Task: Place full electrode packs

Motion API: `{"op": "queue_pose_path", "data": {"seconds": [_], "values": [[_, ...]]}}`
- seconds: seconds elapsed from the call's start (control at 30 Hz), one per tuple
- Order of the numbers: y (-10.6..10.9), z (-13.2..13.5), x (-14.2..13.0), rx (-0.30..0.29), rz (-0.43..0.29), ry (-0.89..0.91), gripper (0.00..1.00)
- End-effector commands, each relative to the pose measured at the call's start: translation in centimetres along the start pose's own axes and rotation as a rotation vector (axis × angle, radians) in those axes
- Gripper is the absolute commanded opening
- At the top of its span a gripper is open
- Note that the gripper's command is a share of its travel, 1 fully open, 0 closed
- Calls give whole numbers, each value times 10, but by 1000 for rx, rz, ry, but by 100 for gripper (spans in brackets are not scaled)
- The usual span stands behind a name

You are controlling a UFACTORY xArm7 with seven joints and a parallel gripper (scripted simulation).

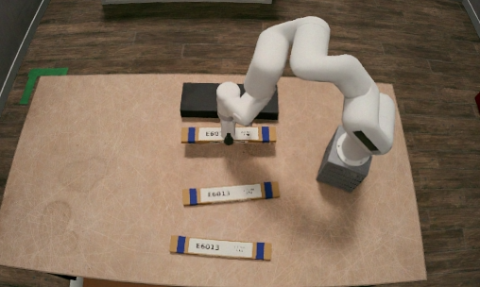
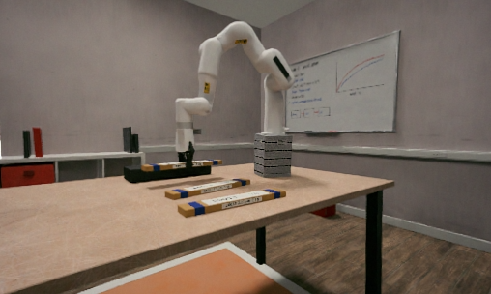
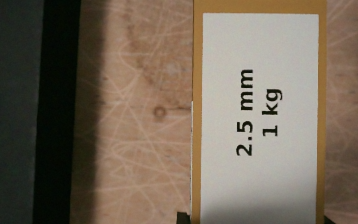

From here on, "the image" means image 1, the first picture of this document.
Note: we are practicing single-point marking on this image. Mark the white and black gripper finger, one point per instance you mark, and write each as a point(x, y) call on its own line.
point(228, 140)

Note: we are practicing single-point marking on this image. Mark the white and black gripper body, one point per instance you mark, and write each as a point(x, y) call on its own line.
point(227, 127)

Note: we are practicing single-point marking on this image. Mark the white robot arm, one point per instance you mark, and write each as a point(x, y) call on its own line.
point(368, 116)

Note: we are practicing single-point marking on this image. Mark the tan flat pack with white e6013 label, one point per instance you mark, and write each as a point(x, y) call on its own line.
point(220, 248)

